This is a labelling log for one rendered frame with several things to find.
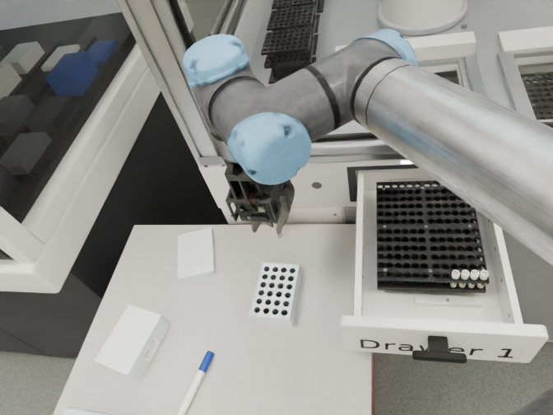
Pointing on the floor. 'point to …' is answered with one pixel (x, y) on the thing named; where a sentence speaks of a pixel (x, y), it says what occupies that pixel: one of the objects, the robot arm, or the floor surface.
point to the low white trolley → (231, 328)
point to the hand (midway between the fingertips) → (276, 218)
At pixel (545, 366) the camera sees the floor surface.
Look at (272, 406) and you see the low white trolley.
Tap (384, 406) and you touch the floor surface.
